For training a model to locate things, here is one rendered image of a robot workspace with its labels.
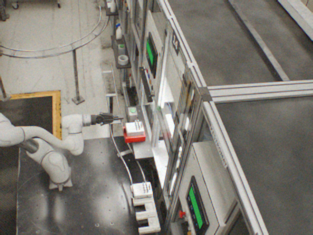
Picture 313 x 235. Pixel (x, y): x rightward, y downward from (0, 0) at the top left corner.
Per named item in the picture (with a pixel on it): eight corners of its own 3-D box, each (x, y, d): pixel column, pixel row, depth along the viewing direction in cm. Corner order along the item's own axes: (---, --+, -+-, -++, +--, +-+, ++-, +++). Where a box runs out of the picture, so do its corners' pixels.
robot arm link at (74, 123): (81, 112, 254) (83, 130, 256) (60, 114, 251) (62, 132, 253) (81, 114, 243) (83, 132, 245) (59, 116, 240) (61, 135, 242)
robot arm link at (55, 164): (57, 187, 256) (53, 170, 240) (43, 172, 263) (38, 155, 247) (74, 174, 265) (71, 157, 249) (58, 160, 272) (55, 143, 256)
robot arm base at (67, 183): (49, 193, 258) (48, 189, 254) (48, 169, 272) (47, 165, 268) (72, 191, 261) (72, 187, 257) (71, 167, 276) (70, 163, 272)
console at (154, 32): (140, 63, 261) (144, 10, 228) (177, 61, 267) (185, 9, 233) (151, 103, 234) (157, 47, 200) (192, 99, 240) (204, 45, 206)
